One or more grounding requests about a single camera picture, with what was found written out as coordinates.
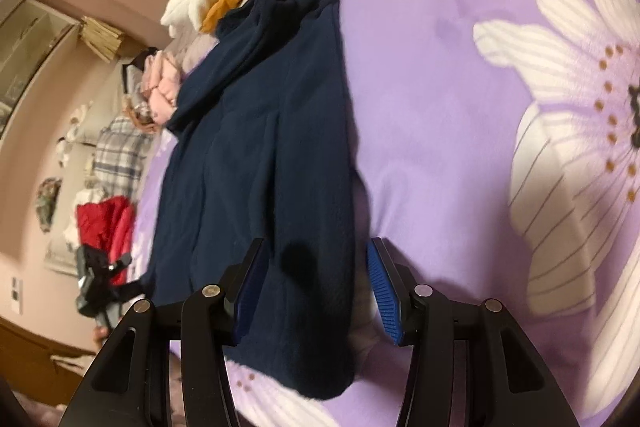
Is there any navy fleece jacket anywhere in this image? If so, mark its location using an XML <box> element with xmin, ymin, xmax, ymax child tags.
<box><xmin>142</xmin><ymin>0</ymin><xmax>373</xmax><ymax>400</ymax></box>

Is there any black cloth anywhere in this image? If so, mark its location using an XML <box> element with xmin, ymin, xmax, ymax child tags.
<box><xmin>122</xmin><ymin>47</ymin><xmax>158</xmax><ymax>70</ymax></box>

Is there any beige patterned cloth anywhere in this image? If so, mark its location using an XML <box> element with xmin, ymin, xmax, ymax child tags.
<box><xmin>122</xmin><ymin>94</ymin><xmax>161</xmax><ymax>134</ymax></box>

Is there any grey garment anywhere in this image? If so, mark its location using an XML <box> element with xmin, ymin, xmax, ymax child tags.
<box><xmin>122</xmin><ymin>64</ymin><xmax>146</xmax><ymax>96</ymax></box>

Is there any plaid pillow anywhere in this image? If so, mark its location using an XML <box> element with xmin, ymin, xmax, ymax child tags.
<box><xmin>92</xmin><ymin>114</ymin><xmax>153</xmax><ymax>198</ymax></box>

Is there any brown wooden furniture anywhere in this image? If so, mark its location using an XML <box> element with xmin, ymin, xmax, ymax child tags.
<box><xmin>0</xmin><ymin>319</ymin><xmax>101</xmax><ymax>388</ymax></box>

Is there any pink garment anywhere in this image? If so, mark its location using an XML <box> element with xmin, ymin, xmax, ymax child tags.
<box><xmin>142</xmin><ymin>52</ymin><xmax>183</xmax><ymax>125</ymax></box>

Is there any beige tassel hanging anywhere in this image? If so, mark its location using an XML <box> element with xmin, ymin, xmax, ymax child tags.
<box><xmin>79</xmin><ymin>16</ymin><xmax>126</xmax><ymax>62</ymax></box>

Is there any white wall switch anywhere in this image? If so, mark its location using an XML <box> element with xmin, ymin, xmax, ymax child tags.
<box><xmin>10</xmin><ymin>276</ymin><xmax>25</xmax><ymax>315</ymax></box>

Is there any white lace cloth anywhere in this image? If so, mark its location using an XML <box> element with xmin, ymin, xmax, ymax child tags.
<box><xmin>75</xmin><ymin>187</ymin><xmax>108</xmax><ymax>208</ymax></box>

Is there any purple floral bedsheet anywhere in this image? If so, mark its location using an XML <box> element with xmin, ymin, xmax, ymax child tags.
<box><xmin>130</xmin><ymin>0</ymin><xmax>640</xmax><ymax>427</ymax></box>

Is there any floral patterned cushion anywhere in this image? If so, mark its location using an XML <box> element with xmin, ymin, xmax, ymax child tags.
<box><xmin>34</xmin><ymin>177</ymin><xmax>63</xmax><ymax>233</ymax></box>

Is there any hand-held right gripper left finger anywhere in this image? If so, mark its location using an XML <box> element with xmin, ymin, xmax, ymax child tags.
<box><xmin>59</xmin><ymin>237</ymin><xmax>271</xmax><ymax>427</ymax></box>

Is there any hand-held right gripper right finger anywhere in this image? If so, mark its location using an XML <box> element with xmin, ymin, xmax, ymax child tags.
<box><xmin>366</xmin><ymin>237</ymin><xmax>581</xmax><ymax>427</ymax></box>

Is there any red quilted jacket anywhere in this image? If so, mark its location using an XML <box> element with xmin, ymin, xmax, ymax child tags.
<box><xmin>75</xmin><ymin>196</ymin><xmax>137</xmax><ymax>288</ymax></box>

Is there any white wall shelf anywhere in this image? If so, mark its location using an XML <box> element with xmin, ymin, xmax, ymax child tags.
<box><xmin>0</xmin><ymin>0</ymin><xmax>81</xmax><ymax>132</ymax></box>

